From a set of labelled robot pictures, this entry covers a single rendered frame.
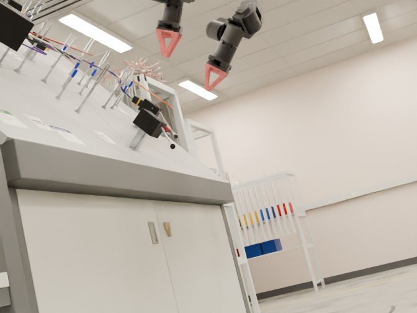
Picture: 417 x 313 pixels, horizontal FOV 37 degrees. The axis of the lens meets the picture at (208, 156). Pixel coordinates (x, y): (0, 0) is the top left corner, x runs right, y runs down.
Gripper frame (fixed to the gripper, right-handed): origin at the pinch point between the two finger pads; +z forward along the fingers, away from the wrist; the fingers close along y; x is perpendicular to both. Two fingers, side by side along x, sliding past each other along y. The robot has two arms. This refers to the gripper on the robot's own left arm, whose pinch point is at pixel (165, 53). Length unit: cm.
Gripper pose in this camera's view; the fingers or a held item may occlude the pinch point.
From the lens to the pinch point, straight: 190.7
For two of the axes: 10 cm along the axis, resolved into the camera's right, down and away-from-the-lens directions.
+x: 9.8, 1.7, -0.7
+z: -1.6, 9.8, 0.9
